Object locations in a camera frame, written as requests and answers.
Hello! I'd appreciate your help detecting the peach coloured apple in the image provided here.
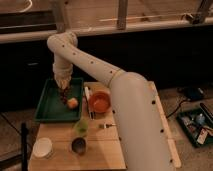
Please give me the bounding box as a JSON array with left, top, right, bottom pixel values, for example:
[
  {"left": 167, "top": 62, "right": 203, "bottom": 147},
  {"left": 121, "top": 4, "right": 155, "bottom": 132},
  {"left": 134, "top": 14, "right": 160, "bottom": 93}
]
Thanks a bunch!
[{"left": 67, "top": 98, "right": 78, "bottom": 109}]

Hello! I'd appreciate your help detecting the white round lid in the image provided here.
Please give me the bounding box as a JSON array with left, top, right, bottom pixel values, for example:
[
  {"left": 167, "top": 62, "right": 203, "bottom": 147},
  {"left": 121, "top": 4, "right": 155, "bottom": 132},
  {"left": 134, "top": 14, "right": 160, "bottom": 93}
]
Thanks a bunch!
[{"left": 33, "top": 137, "right": 53, "bottom": 158}]

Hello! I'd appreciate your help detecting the metal cup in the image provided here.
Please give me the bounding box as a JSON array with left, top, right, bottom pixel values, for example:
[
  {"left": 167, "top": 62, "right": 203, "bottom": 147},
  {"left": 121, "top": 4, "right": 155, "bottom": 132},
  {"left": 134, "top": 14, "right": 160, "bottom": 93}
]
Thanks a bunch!
[{"left": 71, "top": 137, "right": 86, "bottom": 155}]

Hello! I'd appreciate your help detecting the silver fork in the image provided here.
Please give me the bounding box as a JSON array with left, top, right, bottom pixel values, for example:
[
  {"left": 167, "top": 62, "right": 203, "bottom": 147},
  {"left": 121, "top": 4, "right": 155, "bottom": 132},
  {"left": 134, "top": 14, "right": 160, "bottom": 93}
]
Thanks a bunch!
[{"left": 98, "top": 124, "right": 116, "bottom": 129}]

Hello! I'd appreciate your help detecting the red bowl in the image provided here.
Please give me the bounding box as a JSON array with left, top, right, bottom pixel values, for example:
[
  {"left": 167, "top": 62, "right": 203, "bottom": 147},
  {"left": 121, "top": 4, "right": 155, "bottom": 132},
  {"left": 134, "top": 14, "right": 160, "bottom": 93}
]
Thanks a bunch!
[{"left": 89, "top": 91, "right": 111, "bottom": 113}]

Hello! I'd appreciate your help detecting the black and white marker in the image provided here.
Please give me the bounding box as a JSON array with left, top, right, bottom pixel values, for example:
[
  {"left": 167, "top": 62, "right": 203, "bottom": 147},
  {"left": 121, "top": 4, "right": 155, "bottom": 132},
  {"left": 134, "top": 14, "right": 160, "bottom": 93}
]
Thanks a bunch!
[{"left": 84, "top": 86, "right": 95, "bottom": 120}]

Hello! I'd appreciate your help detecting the dark purple grape bunch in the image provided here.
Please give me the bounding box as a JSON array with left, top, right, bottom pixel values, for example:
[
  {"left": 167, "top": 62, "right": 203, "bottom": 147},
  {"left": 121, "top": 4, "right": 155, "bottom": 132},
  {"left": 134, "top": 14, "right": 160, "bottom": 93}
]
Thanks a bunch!
[{"left": 59, "top": 88, "right": 69, "bottom": 104}]

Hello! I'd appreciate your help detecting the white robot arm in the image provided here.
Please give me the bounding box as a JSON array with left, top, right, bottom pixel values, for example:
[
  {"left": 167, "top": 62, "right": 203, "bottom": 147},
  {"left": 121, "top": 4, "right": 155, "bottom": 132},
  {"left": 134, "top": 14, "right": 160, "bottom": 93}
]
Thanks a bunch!
[{"left": 47, "top": 32, "right": 176, "bottom": 171}]

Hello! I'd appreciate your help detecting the green toolbox on floor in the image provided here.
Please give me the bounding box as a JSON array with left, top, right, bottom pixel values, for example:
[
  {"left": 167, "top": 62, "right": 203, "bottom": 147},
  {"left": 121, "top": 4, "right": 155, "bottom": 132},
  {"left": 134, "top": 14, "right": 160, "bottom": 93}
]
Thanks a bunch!
[{"left": 176, "top": 103, "right": 213, "bottom": 148}]

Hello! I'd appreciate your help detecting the green plastic tray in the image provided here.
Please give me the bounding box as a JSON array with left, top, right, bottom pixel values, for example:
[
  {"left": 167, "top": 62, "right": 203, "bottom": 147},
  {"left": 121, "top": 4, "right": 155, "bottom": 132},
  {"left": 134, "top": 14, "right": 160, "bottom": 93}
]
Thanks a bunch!
[{"left": 35, "top": 78, "right": 84, "bottom": 123}]

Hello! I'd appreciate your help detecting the beige cloth-covered gripper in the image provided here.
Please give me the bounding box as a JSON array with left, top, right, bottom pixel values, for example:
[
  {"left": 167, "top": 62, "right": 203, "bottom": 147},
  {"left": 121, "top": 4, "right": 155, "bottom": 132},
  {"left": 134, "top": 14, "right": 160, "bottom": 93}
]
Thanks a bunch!
[{"left": 53, "top": 64, "right": 73, "bottom": 90}]

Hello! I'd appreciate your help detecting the green plastic cup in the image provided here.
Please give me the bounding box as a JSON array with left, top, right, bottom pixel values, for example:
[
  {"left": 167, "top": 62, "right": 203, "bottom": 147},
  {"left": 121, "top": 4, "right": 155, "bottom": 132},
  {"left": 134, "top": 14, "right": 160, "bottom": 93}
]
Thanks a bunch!
[{"left": 74, "top": 119, "right": 88, "bottom": 137}]

